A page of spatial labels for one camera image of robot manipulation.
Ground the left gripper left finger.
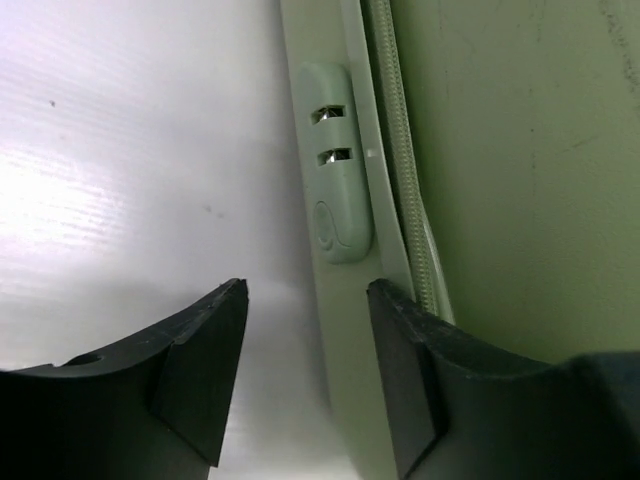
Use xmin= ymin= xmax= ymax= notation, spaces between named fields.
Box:
xmin=1 ymin=278 xmax=249 ymax=479

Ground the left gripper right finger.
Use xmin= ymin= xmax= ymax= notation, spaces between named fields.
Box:
xmin=367 ymin=279 xmax=639 ymax=479

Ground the green hard-shell suitcase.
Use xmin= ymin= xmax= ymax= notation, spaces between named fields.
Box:
xmin=280 ymin=1 xmax=639 ymax=479

